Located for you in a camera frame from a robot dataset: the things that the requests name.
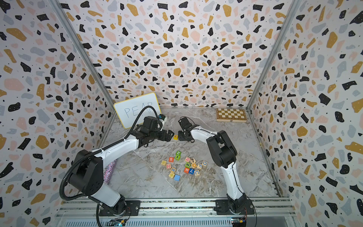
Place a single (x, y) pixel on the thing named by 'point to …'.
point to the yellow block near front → (171, 175)
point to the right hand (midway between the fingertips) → (182, 136)
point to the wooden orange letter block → (194, 165)
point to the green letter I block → (177, 157)
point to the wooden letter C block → (196, 172)
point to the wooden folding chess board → (231, 115)
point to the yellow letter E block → (176, 137)
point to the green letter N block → (187, 165)
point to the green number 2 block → (178, 152)
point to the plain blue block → (177, 177)
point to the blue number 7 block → (191, 171)
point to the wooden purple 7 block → (193, 161)
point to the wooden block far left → (163, 162)
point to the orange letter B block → (171, 159)
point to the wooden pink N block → (187, 159)
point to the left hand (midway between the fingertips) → (169, 131)
